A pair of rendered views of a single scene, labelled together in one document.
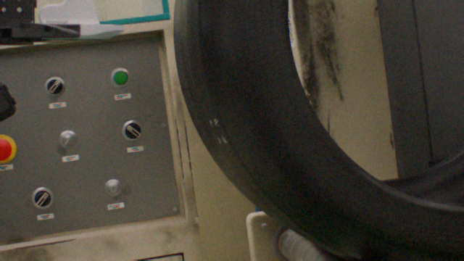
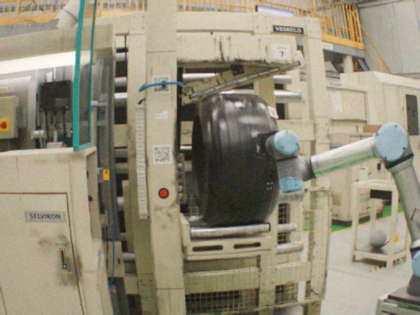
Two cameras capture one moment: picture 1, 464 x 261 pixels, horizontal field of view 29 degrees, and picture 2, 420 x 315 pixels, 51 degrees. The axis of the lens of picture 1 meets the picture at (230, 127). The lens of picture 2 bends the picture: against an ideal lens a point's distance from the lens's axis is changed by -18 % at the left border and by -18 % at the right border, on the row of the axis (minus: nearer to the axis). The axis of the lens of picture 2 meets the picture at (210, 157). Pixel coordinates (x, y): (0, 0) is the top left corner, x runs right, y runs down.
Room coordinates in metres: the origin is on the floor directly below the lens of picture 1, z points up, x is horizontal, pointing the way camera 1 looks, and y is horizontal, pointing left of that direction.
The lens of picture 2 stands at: (1.15, 2.05, 1.31)
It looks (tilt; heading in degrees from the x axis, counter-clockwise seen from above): 3 degrees down; 271
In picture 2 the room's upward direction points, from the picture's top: 2 degrees counter-clockwise
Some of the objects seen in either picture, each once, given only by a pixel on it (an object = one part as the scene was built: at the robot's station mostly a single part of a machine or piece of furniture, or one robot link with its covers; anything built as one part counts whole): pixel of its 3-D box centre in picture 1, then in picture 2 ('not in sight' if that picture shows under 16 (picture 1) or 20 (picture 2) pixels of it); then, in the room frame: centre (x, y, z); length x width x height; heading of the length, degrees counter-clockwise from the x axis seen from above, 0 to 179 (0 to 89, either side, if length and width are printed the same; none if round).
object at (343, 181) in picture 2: not in sight; (356, 176); (-0.83, -4.77, 0.62); 0.91 x 0.58 x 1.25; 31
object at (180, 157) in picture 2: not in sight; (163, 184); (1.41, -0.57, 1.05); 0.20 x 0.15 x 0.30; 10
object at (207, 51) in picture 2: not in sight; (231, 52); (1.06, -0.55, 1.71); 0.61 x 0.25 x 0.15; 10
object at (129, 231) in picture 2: not in sight; (133, 248); (1.67, -0.98, 0.61); 0.33 x 0.06 x 0.86; 100
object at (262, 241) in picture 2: not in sight; (228, 244); (1.11, -0.09, 0.83); 0.36 x 0.09 x 0.06; 10
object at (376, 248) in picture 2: not in sight; (382, 223); (-0.46, -2.37, 0.40); 0.60 x 0.35 x 0.80; 121
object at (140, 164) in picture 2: not in sight; (141, 162); (1.46, -0.13, 1.19); 0.05 x 0.04 x 0.48; 100
